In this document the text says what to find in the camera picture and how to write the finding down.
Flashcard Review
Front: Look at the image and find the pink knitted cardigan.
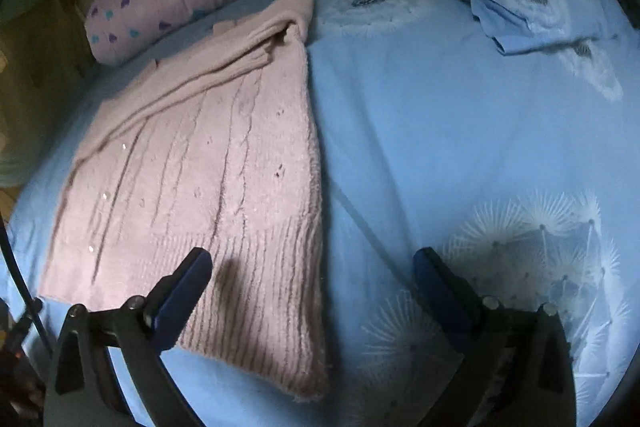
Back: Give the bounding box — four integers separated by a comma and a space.
39, 0, 329, 400

